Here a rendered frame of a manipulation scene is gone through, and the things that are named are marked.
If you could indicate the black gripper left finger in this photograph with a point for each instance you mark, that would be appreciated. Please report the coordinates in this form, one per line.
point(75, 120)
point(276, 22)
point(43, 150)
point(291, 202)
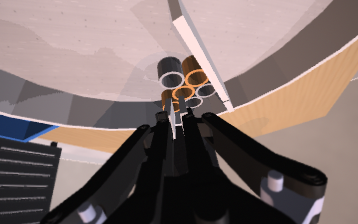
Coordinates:
point(111, 185)

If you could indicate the blue rectangular tray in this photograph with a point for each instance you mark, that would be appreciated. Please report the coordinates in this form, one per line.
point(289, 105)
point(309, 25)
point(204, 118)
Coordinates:
point(22, 130)

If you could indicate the dark grey metal bushing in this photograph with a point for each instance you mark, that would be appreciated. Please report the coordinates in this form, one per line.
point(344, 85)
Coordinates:
point(193, 101)
point(205, 90)
point(170, 73)

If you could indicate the grey round turntable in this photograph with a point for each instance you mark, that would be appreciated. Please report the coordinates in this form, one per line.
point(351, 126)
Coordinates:
point(92, 64)

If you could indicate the bronze bushing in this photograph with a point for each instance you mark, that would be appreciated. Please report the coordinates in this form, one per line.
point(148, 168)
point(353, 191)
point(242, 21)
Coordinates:
point(168, 94)
point(185, 90)
point(193, 73)

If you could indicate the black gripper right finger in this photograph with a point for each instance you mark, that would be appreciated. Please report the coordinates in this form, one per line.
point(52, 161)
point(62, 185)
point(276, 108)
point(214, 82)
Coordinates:
point(294, 188)

